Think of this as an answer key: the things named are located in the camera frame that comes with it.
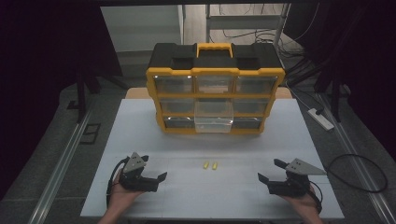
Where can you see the yellow black organizer cabinet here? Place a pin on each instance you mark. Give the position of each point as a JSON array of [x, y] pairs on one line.
[[214, 62]]

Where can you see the person's left hand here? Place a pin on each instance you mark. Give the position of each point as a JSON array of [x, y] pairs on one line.
[[120, 199]]

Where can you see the grey metal rack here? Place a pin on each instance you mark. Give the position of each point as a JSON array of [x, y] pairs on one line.
[[243, 21]]

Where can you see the white power strip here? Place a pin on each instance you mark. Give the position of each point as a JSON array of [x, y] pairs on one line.
[[322, 120]]

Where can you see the pulled-out clear plastic drawer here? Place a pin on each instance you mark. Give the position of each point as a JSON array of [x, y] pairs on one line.
[[213, 115]]

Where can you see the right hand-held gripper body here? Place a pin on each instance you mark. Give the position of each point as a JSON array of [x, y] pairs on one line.
[[292, 186]]

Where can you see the person's right hand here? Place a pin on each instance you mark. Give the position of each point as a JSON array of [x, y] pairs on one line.
[[305, 203]]

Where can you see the black metal stand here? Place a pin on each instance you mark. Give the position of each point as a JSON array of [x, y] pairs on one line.
[[81, 96], [335, 96]]

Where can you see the dark curtain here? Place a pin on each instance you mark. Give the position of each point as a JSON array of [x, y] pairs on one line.
[[40, 62], [364, 62]]

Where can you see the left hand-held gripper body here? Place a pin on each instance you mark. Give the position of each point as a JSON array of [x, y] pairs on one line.
[[134, 174]]

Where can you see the black plug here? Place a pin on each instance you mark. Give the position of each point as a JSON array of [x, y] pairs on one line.
[[319, 111]]

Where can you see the small yellow plastic piece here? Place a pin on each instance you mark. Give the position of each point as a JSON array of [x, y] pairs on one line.
[[205, 165], [214, 165]]

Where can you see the metal floor rail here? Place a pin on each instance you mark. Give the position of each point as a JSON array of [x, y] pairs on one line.
[[358, 149], [59, 168]]

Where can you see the black floor frame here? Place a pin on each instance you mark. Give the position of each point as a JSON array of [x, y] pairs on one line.
[[90, 133]]

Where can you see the set of closed clear drawers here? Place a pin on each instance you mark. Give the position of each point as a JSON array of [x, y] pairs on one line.
[[173, 84]]

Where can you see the white cabinet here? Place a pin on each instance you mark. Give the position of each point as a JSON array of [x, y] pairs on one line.
[[140, 28]]

